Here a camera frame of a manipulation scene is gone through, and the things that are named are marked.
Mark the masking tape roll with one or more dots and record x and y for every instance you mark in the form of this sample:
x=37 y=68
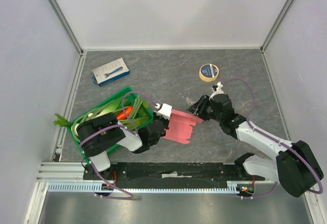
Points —
x=208 y=72

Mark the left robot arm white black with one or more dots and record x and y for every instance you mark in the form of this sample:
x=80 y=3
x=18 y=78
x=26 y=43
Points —
x=99 y=134

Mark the grey slotted cable duct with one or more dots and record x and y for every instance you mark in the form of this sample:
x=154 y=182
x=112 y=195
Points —
x=98 y=187

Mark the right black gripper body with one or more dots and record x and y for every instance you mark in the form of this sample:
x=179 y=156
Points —
x=202 y=108

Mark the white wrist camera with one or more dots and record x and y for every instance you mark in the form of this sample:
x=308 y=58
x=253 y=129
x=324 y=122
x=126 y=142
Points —
x=217 y=89
x=163 y=110

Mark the green bean bundle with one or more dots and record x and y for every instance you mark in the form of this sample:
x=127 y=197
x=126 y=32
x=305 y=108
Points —
x=133 y=110

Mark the small clear plastic bag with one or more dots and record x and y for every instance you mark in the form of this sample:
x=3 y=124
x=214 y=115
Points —
x=189 y=101

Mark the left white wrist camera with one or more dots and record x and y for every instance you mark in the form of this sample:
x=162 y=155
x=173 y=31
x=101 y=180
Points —
x=163 y=110

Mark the pink paper box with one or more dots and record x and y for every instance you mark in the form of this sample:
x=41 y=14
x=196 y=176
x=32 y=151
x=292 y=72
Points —
x=180 y=127

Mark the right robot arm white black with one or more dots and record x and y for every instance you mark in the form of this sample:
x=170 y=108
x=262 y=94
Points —
x=290 y=164

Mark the green plastic basket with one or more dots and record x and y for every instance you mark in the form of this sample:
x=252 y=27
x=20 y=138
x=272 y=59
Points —
x=145 y=108

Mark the orange toy carrot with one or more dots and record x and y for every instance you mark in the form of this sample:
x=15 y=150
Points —
x=123 y=115

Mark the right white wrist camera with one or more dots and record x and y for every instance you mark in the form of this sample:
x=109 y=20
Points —
x=217 y=89

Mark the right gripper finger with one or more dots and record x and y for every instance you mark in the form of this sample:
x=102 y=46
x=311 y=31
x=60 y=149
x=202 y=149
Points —
x=195 y=108
x=197 y=119

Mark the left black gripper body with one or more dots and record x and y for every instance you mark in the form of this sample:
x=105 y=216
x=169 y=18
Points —
x=166 y=126

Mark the blue white razor box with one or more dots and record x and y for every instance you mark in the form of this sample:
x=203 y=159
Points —
x=110 y=72

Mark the green leafy toy vegetable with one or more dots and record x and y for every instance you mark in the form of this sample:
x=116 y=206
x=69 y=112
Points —
x=61 y=121

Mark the green toy leek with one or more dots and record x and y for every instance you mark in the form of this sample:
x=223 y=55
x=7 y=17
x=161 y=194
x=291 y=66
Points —
x=110 y=107

